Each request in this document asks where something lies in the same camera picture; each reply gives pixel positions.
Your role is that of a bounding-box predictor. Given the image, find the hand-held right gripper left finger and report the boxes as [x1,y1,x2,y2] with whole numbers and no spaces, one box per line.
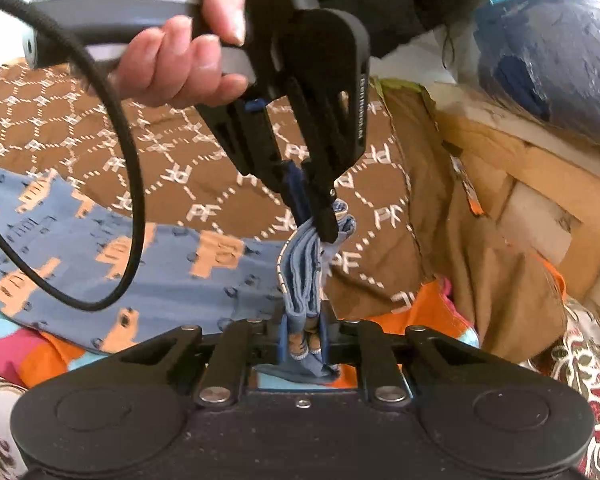
[114,314,290,407]

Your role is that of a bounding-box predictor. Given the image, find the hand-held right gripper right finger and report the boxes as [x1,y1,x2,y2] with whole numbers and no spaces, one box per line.
[319,314,483,407]

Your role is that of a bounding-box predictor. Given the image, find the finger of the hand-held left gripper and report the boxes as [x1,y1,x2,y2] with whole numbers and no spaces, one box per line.
[286,79,342,242]
[199,99,309,227]

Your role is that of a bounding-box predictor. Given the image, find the blue pants with orange cars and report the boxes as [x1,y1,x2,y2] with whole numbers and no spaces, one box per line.
[0,165,357,382]

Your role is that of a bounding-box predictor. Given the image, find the person's left hand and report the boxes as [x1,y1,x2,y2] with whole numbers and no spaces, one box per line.
[114,0,249,109]

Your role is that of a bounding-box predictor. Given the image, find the brown printed blanket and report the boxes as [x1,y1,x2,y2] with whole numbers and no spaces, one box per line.
[0,62,570,392]

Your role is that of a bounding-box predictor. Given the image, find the black garment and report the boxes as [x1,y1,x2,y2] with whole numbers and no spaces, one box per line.
[325,0,600,61]

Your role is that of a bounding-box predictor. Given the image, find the floral bed sheet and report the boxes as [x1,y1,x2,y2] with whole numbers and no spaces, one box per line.
[0,294,600,480]

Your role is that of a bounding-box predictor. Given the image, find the blue plastic bag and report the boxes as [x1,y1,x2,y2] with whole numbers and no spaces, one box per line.
[472,0,600,153]

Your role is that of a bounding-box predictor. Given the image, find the black cable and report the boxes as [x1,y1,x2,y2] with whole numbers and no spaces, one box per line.
[0,0,147,312]

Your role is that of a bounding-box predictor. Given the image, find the wooden bed frame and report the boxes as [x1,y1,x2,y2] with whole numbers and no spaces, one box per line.
[434,109,600,303]

